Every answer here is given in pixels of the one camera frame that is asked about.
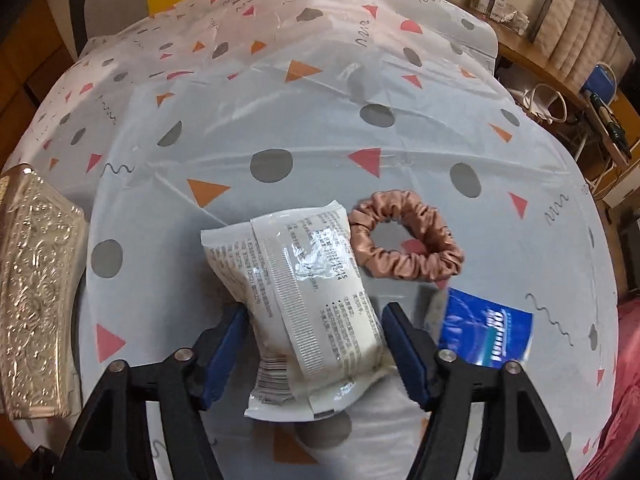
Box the printed tablecloth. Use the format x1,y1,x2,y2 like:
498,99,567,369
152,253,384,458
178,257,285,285
10,0,622,480

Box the black chair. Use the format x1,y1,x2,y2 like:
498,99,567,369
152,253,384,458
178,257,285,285
69,0,102,59

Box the gold embossed box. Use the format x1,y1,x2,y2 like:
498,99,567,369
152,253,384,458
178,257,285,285
0,162,89,421

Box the black hair tool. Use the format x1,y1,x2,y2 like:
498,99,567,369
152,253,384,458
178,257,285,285
590,92,629,159

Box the wooden desk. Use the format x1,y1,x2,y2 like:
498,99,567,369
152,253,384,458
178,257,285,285
495,25,640,171

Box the beige curtain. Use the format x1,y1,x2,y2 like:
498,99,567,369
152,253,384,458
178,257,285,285
530,0,637,87

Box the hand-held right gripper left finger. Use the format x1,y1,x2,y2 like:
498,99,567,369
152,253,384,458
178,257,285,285
62,305,248,480

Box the white plastic packet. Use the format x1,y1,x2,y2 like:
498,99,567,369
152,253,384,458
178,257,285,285
200,199,396,422

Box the pink satin scrunchie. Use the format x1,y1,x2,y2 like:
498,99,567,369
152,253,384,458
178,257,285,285
347,190,466,282

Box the blue jug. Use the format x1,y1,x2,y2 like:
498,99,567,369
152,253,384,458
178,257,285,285
580,61,619,107

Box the boxes on desk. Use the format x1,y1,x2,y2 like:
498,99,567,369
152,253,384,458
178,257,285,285
470,0,532,37

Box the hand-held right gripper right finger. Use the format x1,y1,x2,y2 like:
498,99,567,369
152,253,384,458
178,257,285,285
382,301,573,480

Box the white bag with handles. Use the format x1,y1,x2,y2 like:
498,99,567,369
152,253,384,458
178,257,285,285
522,82,569,124

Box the red blanket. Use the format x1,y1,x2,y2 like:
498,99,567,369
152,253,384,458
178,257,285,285
575,300,640,480

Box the blue packet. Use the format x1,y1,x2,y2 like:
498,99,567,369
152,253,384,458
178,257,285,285
437,287,535,371

